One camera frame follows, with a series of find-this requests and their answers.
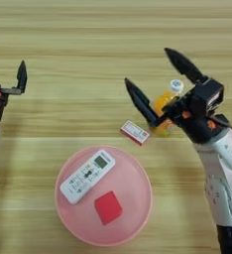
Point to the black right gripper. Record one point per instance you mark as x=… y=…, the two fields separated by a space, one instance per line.
x=197 y=127

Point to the orange juice bottle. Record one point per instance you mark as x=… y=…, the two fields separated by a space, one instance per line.
x=162 y=101

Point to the red cube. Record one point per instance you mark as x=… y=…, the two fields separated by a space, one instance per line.
x=108 y=207

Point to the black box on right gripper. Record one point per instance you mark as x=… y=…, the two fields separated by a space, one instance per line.
x=208 y=94

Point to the small red white box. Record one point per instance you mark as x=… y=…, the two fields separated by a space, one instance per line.
x=135 y=133

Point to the pink round plate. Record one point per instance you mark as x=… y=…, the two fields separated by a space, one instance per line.
x=131 y=198

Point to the white remote control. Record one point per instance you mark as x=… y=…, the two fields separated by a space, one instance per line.
x=86 y=177

